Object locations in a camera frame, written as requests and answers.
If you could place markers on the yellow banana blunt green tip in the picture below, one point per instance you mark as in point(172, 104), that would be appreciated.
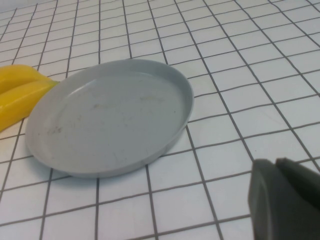
point(17, 73)

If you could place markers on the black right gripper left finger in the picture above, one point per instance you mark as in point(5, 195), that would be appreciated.
point(272, 210)

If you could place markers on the grey round plate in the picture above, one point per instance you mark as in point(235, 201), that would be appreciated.
point(112, 120)

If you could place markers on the white grid tablecloth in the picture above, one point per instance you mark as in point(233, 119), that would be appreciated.
point(225, 50)

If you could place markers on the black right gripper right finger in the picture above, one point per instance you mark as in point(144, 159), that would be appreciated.
point(305, 182)

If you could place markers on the yellow banana narrow curved tail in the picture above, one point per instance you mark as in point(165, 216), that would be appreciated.
point(20, 105)

